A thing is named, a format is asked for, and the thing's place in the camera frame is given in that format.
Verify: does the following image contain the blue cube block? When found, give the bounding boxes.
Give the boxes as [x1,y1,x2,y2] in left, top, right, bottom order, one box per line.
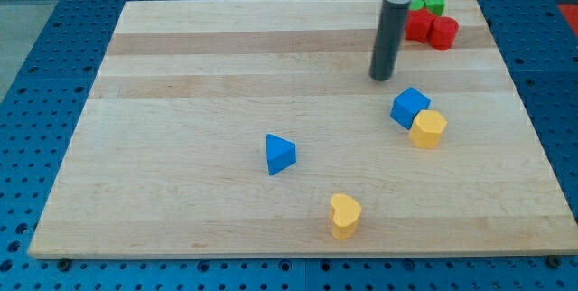
[390,87,431,130]

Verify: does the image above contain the yellow heart block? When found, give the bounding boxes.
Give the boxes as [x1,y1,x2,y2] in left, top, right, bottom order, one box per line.
[330,193,362,240]

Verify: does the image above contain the red cylinder block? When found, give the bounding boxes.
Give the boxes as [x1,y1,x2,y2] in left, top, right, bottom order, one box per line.
[428,16,460,50]

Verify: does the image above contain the red star block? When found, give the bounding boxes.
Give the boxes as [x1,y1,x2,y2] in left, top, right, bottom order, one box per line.
[405,8,437,43]

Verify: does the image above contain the green block behind rod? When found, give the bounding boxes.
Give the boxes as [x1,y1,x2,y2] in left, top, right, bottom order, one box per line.
[409,0,424,11]

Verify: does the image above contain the light wooden board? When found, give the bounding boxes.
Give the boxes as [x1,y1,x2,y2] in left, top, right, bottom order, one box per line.
[28,0,577,259]

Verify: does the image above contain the blue triangle block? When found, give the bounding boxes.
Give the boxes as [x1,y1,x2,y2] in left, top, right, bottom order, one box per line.
[266,134,296,175]

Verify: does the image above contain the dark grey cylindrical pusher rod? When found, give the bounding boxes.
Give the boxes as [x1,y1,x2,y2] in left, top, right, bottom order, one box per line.
[369,0,412,81]

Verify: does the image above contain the green star block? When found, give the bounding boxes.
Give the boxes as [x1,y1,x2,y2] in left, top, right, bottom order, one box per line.
[424,0,446,16]

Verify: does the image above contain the yellow hexagon block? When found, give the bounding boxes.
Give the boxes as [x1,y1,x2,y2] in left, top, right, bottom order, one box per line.
[409,110,448,149]

